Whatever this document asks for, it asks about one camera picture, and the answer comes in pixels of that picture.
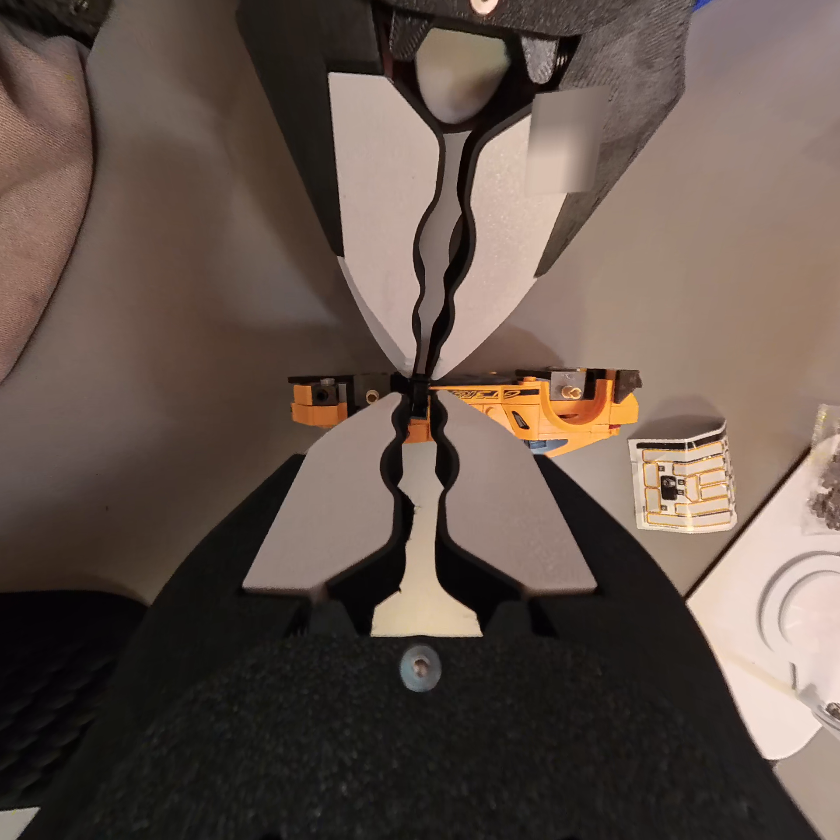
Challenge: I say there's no clear bag of dark bricks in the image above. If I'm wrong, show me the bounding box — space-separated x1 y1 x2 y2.
804 403 840 534

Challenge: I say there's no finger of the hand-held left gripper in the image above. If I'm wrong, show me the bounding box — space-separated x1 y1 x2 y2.
425 105 571 382
326 71 449 378

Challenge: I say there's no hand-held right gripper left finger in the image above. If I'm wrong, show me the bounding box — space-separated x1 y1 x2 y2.
241 392 414 601

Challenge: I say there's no small black toy brick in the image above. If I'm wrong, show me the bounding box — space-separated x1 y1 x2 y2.
392 374 431 421

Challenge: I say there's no sticker sheet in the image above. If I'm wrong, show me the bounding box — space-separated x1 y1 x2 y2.
628 420 739 531

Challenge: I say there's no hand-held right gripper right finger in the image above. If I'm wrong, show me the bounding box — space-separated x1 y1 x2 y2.
428 392 599 599

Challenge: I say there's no orange toy brick car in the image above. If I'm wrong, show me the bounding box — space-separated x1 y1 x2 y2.
289 366 641 458

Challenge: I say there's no white book stand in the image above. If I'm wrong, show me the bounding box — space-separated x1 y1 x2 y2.
686 446 840 762

